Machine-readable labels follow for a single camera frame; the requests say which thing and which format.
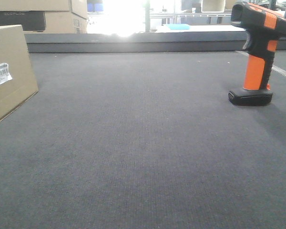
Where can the blue flat tray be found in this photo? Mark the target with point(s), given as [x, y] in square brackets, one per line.
[178, 26]

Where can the brown cardboard package box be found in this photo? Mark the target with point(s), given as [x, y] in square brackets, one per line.
[14, 51]

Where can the blue storage bins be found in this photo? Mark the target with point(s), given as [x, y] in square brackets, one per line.
[94, 7]

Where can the top cardboard box background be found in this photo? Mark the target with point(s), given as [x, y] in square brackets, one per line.
[38, 5]

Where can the white barcode label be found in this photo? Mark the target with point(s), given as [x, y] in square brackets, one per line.
[5, 75]

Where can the white zipper strip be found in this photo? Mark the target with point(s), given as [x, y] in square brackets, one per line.
[274, 67]

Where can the orange black barcode scanner gun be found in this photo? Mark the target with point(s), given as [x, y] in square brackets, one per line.
[264, 28]

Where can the black box in background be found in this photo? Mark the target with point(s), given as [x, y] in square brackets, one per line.
[29, 20]

